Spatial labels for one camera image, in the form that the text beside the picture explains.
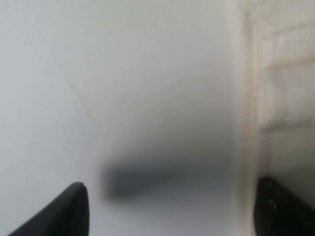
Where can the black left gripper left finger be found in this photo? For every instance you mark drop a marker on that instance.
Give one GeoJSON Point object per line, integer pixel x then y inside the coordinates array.
{"type": "Point", "coordinates": [66, 215]}

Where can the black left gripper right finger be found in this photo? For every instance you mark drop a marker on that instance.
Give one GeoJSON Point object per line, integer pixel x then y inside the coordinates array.
{"type": "Point", "coordinates": [278, 212]}

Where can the cream white towel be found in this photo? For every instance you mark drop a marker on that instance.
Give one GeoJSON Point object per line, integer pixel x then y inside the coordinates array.
{"type": "Point", "coordinates": [274, 43]}

